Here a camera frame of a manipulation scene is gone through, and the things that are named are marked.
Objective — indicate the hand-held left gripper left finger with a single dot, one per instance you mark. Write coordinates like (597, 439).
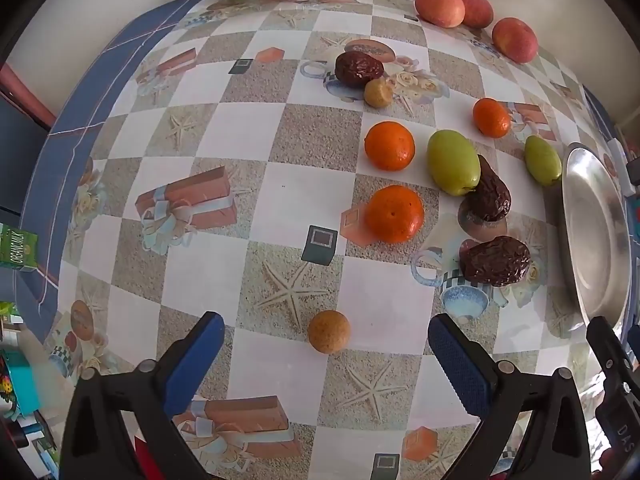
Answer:
(196, 360)

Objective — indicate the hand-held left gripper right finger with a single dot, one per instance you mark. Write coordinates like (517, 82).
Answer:
(460, 366)

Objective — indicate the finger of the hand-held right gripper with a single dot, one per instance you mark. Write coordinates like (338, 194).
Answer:
(606, 347)

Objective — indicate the round metal plate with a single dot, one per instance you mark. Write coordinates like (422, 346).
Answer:
(595, 240)

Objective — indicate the dried red date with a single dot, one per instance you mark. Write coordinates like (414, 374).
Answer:
(495, 260)
(494, 197)
(358, 68)

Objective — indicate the round brown longan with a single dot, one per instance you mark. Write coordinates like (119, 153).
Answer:
(327, 331)

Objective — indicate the large green jujube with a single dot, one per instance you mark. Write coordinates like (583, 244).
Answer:
(452, 162)

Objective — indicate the teal box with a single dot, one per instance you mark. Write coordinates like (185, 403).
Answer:
(20, 385)

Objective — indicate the small green jujube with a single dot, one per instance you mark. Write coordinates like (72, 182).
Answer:
(541, 160)

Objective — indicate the green carton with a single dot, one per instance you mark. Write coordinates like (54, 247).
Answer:
(19, 249)

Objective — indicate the printed checkered tablecloth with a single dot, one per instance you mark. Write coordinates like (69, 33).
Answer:
(200, 135)

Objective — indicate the small mandarin orange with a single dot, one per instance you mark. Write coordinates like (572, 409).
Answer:
(491, 117)

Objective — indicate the small tan longan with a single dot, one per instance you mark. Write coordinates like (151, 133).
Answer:
(377, 93)

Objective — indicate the red apple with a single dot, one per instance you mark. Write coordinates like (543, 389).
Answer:
(515, 40)
(440, 6)
(477, 7)

